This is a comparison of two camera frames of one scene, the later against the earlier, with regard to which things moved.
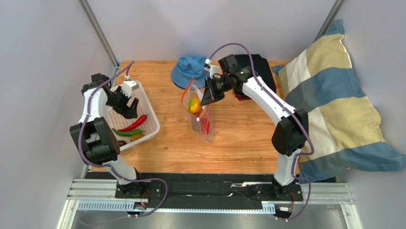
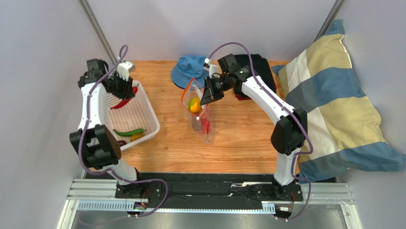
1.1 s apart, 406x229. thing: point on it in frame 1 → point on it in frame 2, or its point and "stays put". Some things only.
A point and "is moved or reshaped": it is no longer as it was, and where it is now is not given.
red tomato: [205, 124] stays put
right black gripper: [210, 89] stays put
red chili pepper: [142, 119] is moved or reshaped
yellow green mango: [194, 105] stays put
